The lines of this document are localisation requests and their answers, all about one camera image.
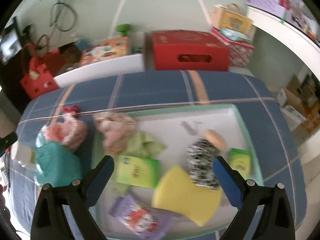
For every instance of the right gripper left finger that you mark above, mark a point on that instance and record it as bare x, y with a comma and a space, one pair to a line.
49, 220

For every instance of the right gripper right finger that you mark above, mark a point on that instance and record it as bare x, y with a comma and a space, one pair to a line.
276, 221

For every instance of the white pill bottle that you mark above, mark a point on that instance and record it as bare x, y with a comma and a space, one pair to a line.
23, 155

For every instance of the green tissue pack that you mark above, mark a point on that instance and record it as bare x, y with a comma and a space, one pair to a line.
137, 171
240, 160

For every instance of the pink white fuzzy sock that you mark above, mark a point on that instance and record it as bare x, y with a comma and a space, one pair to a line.
70, 133

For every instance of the purple snack packet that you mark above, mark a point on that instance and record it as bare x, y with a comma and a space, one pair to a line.
143, 221

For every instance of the black white patterned sock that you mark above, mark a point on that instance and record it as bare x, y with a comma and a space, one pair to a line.
200, 156

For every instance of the yellow green sponge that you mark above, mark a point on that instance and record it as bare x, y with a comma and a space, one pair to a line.
177, 193

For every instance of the pink beige fuzzy sock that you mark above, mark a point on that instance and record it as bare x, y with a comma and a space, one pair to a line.
117, 129

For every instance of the light green cloth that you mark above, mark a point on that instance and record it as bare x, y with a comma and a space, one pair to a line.
143, 145

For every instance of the teal toy box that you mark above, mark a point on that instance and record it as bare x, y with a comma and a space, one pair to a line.
55, 165

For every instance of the blue plaid tablecloth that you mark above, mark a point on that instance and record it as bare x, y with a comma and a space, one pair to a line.
273, 142

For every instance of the red pipe cleaner ornament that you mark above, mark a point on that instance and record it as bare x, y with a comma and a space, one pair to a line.
71, 109

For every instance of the cardboard box with label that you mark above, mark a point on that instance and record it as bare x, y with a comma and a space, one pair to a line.
291, 107

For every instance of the teal rimmed white tray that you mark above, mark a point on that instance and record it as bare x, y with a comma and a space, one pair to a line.
177, 128

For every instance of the red felt handbag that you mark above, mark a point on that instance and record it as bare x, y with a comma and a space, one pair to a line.
39, 71

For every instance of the red white patterned tin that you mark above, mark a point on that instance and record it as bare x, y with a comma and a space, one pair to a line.
240, 52

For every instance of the white foam board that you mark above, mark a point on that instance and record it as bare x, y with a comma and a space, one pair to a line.
117, 66

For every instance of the black appliance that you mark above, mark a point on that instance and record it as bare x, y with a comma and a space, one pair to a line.
13, 39

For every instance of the orange picture book box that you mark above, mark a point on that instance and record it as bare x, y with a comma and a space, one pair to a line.
109, 49

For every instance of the red cardboard box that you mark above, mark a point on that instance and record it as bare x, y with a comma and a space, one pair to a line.
188, 50

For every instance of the white desk shelf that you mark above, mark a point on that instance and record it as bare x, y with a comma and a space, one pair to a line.
302, 47

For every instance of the green dumbbell toy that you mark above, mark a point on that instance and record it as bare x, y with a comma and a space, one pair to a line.
123, 29

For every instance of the yellow handled gift box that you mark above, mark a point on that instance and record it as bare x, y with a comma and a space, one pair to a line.
230, 17

